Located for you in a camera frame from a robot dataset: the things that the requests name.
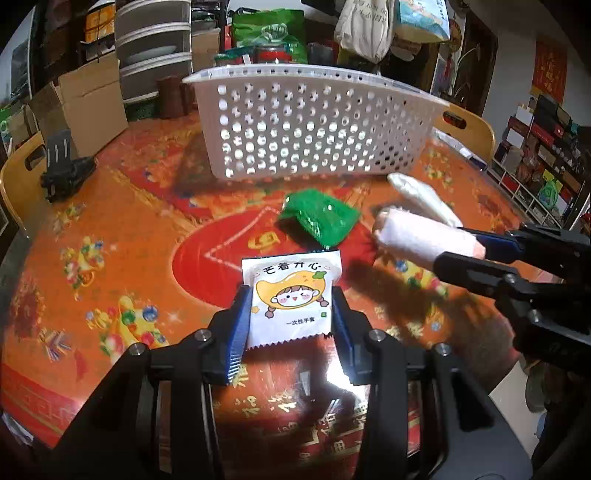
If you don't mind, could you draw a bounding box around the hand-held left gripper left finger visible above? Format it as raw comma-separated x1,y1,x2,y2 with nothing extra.
46,285,254,480

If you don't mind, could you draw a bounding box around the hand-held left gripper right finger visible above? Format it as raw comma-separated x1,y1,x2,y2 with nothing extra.
331,286,533,480

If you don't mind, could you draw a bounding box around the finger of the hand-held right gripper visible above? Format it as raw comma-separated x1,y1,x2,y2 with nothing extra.
433,250,591,371
459,223,591,280

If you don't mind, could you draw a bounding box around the white cartoon print packet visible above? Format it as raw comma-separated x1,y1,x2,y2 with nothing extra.
241,248,342,352

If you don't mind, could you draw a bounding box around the white soft packet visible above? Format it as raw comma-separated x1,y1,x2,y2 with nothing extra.
387,172,464,228
373,208,485,271

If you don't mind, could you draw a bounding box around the white flat soft packet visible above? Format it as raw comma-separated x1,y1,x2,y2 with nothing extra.
387,172,464,228

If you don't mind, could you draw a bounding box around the shelf of assorted boxes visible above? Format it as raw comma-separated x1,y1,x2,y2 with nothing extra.
488,94,591,223

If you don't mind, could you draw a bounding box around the wooden chair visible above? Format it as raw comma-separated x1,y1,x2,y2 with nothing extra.
0,133,48,234
433,102,498,163

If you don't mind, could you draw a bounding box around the green plastic packet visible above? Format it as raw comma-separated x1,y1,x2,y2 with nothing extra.
276,191,362,244

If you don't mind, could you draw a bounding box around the red printed tablecloth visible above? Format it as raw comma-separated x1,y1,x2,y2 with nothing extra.
0,108,561,480

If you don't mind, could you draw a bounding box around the white perforated plastic basket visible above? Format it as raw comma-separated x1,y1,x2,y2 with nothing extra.
182,64,451,181

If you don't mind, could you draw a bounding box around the black folding stand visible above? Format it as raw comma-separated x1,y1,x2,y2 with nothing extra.
40,129,96,205

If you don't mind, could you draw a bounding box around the blue and yellow bag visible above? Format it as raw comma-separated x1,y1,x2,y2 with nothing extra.
392,0,452,45

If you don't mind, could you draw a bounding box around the dark brown cylinder jar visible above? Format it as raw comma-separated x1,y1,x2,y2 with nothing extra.
156,75,195,120

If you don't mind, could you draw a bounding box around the beige tote bag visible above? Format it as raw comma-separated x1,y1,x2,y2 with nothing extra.
333,0,396,64

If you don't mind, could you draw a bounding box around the brown cardboard box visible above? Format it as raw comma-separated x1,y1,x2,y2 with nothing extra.
27,57,129,158

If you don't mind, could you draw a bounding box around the grey plastic drawer unit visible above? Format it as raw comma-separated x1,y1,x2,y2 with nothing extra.
115,0,193,105

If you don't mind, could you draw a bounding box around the green plastic bag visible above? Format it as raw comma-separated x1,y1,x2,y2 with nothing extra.
230,8,308,65

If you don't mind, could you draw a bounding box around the red wall poster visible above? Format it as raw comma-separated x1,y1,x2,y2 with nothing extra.
530,36,568,104

